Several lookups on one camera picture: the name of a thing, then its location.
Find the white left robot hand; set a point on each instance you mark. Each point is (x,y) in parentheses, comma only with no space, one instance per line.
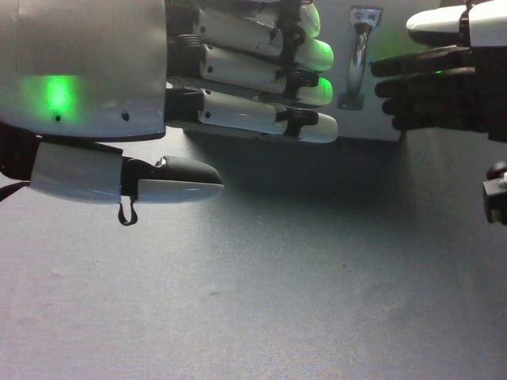
(87,59)

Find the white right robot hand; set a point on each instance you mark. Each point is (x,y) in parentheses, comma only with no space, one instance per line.
(435,91)

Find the white cabinet door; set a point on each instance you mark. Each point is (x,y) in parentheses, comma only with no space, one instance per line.
(372,126)

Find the grey table cloth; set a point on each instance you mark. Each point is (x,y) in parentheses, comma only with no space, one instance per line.
(277,297)

